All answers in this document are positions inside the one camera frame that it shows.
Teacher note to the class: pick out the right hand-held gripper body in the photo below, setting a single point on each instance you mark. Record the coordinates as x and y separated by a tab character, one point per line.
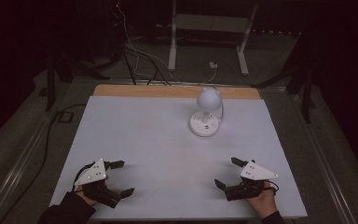
256	172

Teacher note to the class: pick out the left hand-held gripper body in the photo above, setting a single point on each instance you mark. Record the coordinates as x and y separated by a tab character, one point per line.
94	174

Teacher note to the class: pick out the white desk lamp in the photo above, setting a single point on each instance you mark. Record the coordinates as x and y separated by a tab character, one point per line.
208	99

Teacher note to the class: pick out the person's left hand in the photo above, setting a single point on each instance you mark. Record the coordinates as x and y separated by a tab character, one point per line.
85	196

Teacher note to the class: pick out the person's right hand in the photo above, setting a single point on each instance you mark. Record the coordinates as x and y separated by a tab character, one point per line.
265	203

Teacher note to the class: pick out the white table mat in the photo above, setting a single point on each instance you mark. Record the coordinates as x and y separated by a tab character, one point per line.
155	146

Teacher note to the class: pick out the black tripod stand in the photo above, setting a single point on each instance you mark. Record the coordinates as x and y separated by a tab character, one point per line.
51	84
306	93

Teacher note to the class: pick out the white metal stand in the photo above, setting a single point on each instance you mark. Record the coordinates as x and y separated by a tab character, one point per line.
211	23

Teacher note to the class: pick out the black square floor frame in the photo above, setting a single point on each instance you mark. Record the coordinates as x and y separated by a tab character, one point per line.
64	117

